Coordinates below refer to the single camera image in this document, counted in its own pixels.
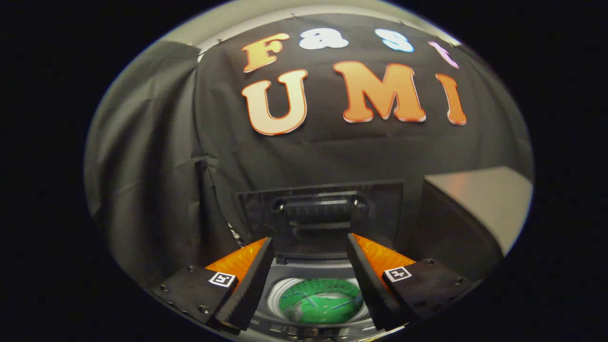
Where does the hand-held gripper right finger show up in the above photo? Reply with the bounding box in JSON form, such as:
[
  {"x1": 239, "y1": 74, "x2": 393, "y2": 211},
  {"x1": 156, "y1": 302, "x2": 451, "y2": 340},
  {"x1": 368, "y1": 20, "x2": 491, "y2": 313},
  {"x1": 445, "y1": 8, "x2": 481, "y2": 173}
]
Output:
[{"x1": 345, "y1": 232, "x2": 473, "y2": 332}]

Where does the black backdrop cloth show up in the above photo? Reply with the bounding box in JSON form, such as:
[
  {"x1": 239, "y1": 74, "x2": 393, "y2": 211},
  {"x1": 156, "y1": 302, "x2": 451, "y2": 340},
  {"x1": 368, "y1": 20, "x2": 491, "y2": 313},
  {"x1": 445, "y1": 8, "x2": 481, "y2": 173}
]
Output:
[{"x1": 85, "y1": 12, "x2": 535, "y2": 290}]

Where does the grey cabinet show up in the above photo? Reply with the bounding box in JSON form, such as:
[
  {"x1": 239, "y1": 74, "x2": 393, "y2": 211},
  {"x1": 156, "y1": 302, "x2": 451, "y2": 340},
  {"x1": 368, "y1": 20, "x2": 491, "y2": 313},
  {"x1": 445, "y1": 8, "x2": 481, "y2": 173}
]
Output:
[{"x1": 408, "y1": 166, "x2": 533, "y2": 282}]

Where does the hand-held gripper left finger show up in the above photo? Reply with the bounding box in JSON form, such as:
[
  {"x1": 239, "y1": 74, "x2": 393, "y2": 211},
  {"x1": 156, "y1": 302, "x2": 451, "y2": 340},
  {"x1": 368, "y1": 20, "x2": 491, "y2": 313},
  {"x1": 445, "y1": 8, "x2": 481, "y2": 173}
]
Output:
[{"x1": 152, "y1": 237, "x2": 276, "y2": 332}]

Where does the grey washing machine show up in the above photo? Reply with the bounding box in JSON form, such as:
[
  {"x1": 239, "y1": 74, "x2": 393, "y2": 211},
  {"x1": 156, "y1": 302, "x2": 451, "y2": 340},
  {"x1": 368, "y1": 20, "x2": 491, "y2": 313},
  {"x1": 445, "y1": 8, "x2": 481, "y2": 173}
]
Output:
[{"x1": 237, "y1": 254, "x2": 409, "y2": 342}]

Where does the green polo shirt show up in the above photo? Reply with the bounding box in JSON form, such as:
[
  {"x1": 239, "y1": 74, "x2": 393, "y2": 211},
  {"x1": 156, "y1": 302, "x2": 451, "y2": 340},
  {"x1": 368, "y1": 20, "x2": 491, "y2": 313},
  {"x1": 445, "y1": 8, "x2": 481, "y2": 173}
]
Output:
[{"x1": 279, "y1": 278, "x2": 364, "y2": 325}]

